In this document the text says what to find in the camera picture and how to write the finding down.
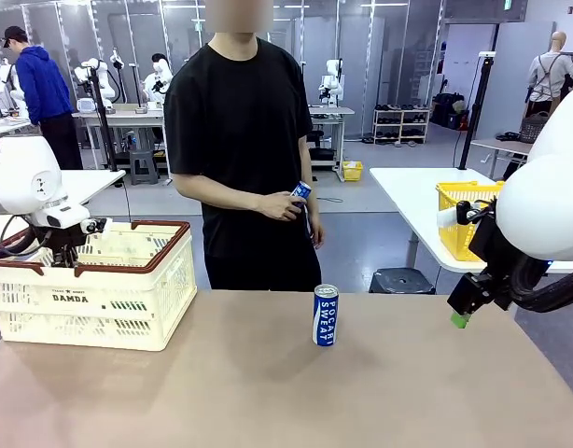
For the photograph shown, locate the person's right hand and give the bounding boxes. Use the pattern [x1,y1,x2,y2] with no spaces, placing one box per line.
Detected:
[259,189,307,223]

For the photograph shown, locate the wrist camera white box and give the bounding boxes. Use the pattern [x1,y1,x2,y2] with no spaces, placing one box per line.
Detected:
[436,200,475,230]
[79,216,113,237]

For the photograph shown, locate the black bag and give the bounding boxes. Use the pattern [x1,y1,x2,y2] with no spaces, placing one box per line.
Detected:
[430,91,468,130]

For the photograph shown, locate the man in blue hoodie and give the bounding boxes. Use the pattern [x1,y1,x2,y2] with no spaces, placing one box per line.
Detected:
[3,25,85,171]

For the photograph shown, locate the person in black t-shirt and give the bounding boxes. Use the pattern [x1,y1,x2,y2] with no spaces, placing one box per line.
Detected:
[163,35,326,292]

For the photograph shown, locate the mannequin with grey shirt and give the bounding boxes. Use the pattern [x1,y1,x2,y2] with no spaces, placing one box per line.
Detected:
[524,31,573,119]

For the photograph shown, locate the cream shopping basket brown handles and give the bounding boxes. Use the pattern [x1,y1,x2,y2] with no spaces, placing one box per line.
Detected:
[0,219,199,353]

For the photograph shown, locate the black tripod pole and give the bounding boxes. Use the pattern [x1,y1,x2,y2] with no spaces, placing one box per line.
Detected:
[89,68,120,174]

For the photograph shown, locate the large white table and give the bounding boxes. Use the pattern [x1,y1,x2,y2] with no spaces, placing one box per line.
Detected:
[369,166,573,275]

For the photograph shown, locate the black right arm cable sleeve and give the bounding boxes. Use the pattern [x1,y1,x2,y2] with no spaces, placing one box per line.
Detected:
[509,255,573,315]

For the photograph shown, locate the person's right forearm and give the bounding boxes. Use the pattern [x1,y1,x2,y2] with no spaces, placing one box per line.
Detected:
[174,175,270,219]

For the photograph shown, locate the seated person in white shirt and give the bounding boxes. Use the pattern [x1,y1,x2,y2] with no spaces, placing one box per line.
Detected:
[141,52,169,106]

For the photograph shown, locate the grey plastic stool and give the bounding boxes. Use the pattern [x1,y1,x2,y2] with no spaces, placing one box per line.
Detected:
[128,148,161,187]

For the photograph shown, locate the black pole with white camera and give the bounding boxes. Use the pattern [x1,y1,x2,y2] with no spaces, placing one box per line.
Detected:
[457,51,497,172]

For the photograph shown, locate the short blue white-print can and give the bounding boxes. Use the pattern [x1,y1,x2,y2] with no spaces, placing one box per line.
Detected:
[289,180,313,207]

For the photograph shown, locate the small white lab robot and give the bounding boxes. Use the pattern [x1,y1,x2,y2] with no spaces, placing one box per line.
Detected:
[73,57,116,111]
[0,57,29,119]
[150,57,172,95]
[318,57,344,106]

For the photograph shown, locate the person's left hand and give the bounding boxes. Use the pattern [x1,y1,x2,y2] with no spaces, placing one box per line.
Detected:
[308,213,327,251]

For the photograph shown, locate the white table with cable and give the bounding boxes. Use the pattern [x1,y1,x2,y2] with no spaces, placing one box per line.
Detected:
[60,168,128,207]

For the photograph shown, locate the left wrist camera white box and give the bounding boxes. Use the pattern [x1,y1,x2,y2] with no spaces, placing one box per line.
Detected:
[79,216,113,237]

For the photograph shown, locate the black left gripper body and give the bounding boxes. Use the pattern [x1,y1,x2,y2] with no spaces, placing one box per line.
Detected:
[33,226,90,269]

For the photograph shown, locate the white lab desk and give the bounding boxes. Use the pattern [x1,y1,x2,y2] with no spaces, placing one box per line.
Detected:
[74,103,169,184]
[306,105,356,181]

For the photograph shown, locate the dark wicker basket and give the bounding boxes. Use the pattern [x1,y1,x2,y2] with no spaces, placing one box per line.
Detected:
[519,111,552,145]

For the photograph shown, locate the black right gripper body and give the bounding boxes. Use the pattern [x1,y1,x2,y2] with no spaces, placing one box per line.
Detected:
[467,210,517,282]

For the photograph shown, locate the person's left forearm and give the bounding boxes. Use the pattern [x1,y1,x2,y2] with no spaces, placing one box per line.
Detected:
[297,134,321,221]

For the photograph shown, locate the black stool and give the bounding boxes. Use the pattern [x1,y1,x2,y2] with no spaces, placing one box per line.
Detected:
[369,267,438,296]

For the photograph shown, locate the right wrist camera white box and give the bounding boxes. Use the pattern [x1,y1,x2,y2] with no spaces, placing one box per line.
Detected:
[436,200,475,230]

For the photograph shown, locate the white shoe rack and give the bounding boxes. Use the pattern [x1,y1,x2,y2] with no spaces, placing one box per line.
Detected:
[372,107,431,146]

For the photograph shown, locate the yellow plastic basket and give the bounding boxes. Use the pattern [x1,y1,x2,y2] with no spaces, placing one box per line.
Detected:
[436,180,506,262]

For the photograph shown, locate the tall blue Pocari Sweat can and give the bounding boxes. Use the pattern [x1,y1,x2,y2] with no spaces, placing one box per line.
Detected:
[311,283,340,349]

